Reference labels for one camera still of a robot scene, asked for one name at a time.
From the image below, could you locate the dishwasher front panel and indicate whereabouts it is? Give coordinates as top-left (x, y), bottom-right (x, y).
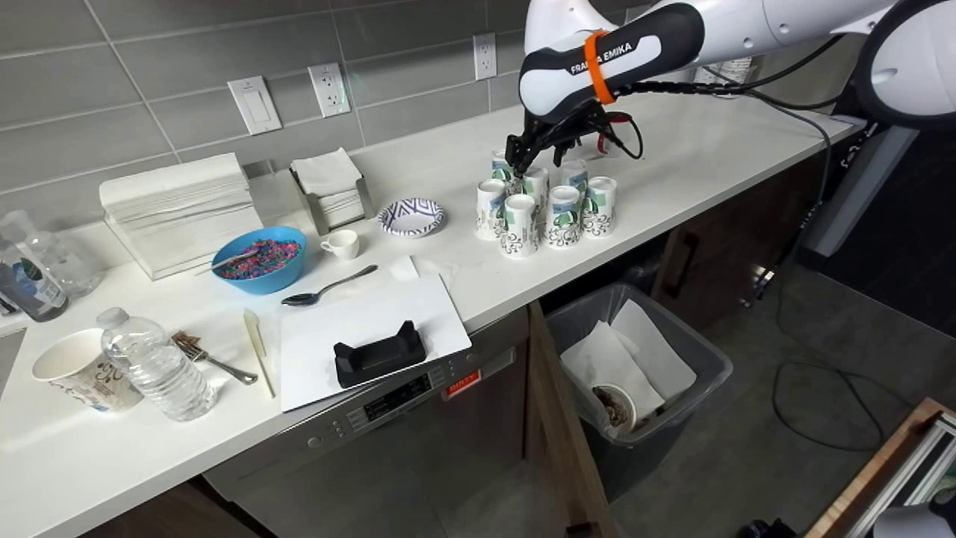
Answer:
top-left (206, 350), bottom-right (524, 538)

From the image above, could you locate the clear water bottle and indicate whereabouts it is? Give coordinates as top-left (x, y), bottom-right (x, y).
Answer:
top-left (95, 308), bottom-right (215, 422)

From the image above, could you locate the wooden stick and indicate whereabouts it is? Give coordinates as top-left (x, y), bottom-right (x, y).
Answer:
top-left (243, 311), bottom-right (278, 396)

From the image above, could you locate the open cabinet door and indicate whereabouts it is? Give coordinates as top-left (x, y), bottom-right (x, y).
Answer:
top-left (526, 305), bottom-right (618, 538)

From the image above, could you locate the white cutting board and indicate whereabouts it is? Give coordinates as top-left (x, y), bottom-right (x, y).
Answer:
top-left (269, 275), bottom-right (472, 411)

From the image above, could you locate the patterned paper cup left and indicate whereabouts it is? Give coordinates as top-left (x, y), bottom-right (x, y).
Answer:
top-left (33, 327), bottom-right (145, 411)

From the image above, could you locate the patterned paper cup three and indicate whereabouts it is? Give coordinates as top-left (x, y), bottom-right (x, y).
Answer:
top-left (548, 185), bottom-right (584, 248)

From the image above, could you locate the blue patterned small bowl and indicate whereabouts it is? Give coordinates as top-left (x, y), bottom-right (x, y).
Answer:
top-left (379, 197), bottom-right (446, 239)

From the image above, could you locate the white napkin stack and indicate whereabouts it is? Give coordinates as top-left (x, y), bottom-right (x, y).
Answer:
top-left (100, 151), bottom-right (261, 280)

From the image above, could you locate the black folded clip object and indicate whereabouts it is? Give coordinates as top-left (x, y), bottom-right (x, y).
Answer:
top-left (336, 318), bottom-right (427, 386)

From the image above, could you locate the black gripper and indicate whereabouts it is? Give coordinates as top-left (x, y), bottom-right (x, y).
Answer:
top-left (506, 102), bottom-right (641, 171)

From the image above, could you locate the patterned paper cup six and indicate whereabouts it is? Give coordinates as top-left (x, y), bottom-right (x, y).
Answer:
top-left (524, 165), bottom-right (549, 212)

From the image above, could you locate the metal napkin holder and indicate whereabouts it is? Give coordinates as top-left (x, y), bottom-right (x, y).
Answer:
top-left (291, 148), bottom-right (369, 229)

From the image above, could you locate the clear plastic container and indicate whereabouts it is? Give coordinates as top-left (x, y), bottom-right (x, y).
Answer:
top-left (0, 208), bottom-right (103, 323)

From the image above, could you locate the small white cup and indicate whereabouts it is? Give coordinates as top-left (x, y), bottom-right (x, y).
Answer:
top-left (319, 229), bottom-right (363, 259)

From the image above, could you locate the white light switch plate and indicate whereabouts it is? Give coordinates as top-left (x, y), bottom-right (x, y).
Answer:
top-left (227, 76), bottom-right (282, 135)

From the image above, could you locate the patterned paper cup four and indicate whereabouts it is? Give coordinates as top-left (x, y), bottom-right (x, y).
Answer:
top-left (587, 176), bottom-right (618, 236)

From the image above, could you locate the patterned paper cup two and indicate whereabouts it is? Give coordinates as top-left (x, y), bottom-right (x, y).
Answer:
top-left (502, 194), bottom-right (538, 256)

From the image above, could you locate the white wall outlet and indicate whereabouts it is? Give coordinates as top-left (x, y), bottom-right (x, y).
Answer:
top-left (309, 61), bottom-right (351, 117)

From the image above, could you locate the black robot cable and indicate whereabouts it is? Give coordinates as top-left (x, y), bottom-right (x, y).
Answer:
top-left (636, 39), bottom-right (929, 456)

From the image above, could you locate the white outlet far right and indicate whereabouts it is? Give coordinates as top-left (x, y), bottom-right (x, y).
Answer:
top-left (472, 32), bottom-right (496, 81)

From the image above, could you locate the metal spoon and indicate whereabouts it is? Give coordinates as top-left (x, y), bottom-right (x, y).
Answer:
top-left (282, 266), bottom-right (378, 308)

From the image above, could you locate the metal fork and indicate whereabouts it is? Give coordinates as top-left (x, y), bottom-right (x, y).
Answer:
top-left (173, 332), bottom-right (257, 386)

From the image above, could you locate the patterned paper cup one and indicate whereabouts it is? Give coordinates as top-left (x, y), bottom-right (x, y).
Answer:
top-left (475, 178), bottom-right (508, 239)

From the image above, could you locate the grey trash bin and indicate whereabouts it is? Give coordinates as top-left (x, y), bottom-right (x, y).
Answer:
top-left (548, 284), bottom-right (732, 495)

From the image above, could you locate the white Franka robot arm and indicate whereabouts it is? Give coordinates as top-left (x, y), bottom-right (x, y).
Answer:
top-left (506, 0), bottom-right (956, 172)

